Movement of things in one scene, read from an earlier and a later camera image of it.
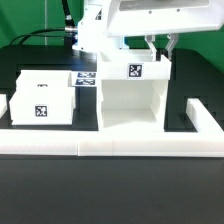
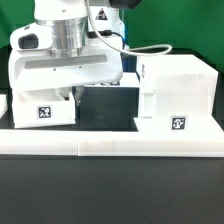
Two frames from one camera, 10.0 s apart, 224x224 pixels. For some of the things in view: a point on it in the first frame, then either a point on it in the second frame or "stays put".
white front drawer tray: x=42 y=104 stays put
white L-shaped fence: x=207 y=142 stays put
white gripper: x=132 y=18 to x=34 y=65
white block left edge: x=3 y=104 stays put
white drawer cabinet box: x=132 y=91 to x=176 y=95
